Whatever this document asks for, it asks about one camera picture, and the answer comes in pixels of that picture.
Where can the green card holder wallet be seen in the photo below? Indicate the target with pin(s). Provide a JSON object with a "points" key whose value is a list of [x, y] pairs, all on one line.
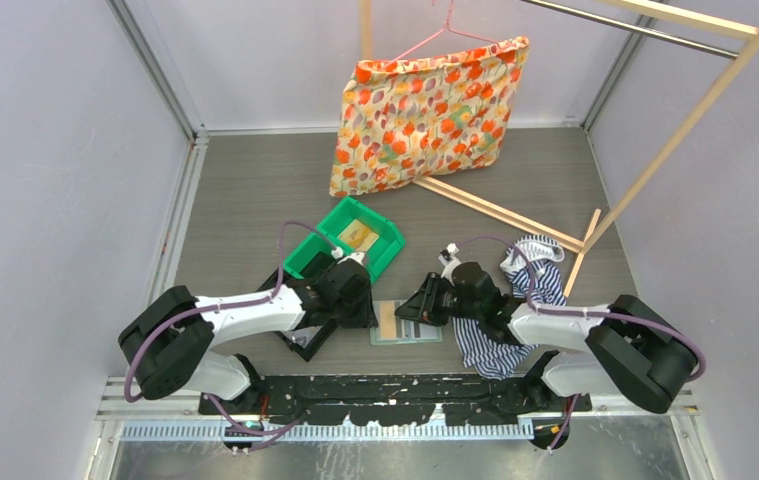
{"points": [[393, 330]]}

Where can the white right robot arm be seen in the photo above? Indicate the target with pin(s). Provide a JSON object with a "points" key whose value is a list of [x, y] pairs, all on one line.
{"points": [[623, 347]]}

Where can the pink wire hanger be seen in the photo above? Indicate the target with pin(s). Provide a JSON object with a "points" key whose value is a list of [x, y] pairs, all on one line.
{"points": [[445, 28]]}

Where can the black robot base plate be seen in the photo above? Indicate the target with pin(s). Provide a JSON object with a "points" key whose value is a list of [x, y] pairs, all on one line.
{"points": [[396, 400]]}

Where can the wooden clothes rack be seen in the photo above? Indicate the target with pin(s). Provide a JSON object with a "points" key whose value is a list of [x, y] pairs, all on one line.
{"points": [[635, 98]]}

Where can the aluminium frame rail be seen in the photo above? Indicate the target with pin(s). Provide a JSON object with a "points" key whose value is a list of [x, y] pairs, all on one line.
{"points": [[149, 44]]}

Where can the gold card in bin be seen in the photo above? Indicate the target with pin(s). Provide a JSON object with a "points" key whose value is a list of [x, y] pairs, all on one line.
{"points": [[358, 236]]}

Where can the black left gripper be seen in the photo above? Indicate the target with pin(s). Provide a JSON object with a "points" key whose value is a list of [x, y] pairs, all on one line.
{"points": [[366, 317]]}

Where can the blue white striped cloth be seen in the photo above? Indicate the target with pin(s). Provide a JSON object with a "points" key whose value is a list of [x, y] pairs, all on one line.
{"points": [[532, 259]]}

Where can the floral orange pillowcase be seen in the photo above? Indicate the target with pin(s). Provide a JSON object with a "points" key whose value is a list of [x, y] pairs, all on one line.
{"points": [[401, 120]]}

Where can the metal rack rod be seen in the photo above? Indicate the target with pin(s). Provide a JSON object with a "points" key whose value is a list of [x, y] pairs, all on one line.
{"points": [[642, 31]]}

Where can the green plastic bin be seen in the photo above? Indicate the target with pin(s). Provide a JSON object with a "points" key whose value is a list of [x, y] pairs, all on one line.
{"points": [[378, 258]]}

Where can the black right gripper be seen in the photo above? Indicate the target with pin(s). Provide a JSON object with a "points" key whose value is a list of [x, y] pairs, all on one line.
{"points": [[423, 305]]}

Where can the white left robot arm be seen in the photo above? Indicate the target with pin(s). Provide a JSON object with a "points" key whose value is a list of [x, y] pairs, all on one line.
{"points": [[170, 345]]}

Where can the black plastic tray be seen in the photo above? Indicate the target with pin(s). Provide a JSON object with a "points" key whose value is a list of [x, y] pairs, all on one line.
{"points": [[316, 327]]}

